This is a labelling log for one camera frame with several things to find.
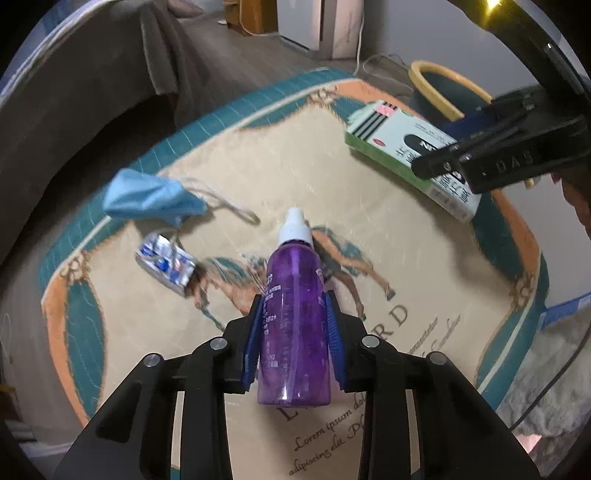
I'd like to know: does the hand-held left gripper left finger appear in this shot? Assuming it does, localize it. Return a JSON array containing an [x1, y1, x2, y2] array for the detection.
[[53, 293, 264, 480]]

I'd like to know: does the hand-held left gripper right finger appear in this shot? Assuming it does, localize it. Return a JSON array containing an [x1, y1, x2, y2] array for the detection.
[[323, 291, 541, 480]]

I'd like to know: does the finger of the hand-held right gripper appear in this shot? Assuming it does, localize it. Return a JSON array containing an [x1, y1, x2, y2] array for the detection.
[[412, 104, 587, 181], [445, 87, 583, 141]]

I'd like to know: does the purple spray bottle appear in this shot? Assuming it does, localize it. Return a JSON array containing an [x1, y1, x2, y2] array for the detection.
[[256, 208, 333, 409]]

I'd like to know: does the green and white carton box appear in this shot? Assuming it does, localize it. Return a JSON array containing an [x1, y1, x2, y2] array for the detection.
[[345, 99, 483, 223]]

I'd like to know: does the person's right hand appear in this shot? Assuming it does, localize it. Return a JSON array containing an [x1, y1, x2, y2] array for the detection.
[[558, 166, 591, 234]]

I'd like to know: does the silver blue blister pack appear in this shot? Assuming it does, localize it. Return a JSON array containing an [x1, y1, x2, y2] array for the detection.
[[135, 232, 197, 297]]

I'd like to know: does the blue cardboard box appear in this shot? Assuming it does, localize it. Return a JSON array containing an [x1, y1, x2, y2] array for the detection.
[[540, 293, 591, 328]]

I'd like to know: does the teal and orange printed rug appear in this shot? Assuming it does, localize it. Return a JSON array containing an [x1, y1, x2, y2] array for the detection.
[[39, 68, 550, 480]]

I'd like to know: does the white air purifier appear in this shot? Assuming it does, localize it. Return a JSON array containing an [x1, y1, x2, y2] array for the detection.
[[277, 0, 363, 60]]

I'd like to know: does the blue face mask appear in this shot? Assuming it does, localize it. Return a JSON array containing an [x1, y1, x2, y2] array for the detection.
[[102, 168, 260, 229]]

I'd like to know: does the white fluffy rug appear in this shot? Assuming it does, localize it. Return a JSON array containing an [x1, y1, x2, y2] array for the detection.
[[501, 314, 591, 444]]

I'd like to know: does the wooden cabinet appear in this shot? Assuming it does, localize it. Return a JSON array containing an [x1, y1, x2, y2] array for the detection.
[[223, 0, 280, 35]]

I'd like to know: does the long black cable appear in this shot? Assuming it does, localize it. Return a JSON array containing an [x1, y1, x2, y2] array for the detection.
[[510, 332, 588, 430]]

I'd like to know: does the white cabinet cable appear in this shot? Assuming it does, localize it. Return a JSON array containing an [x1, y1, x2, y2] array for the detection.
[[240, 23, 279, 38]]

